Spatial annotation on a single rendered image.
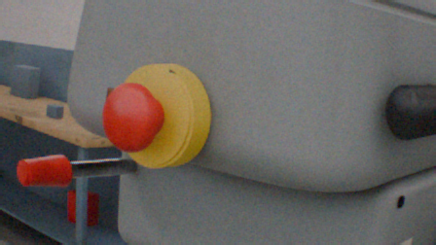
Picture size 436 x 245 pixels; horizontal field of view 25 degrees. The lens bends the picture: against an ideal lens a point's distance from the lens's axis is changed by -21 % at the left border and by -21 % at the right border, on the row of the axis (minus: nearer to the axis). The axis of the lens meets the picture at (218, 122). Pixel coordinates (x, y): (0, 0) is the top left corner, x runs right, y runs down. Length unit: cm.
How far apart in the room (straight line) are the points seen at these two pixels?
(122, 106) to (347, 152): 13
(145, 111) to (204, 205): 17
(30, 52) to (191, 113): 645
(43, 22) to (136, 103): 640
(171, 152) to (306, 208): 13
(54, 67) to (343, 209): 619
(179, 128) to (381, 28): 14
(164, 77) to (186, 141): 4
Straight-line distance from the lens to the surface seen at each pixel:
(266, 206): 78
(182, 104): 67
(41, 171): 75
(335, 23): 65
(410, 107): 65
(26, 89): 667
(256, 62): 67
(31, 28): 715
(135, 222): 85
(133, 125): 66
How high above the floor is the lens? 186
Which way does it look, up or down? 8 degrees down
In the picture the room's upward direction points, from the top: 8 degrees clockwise
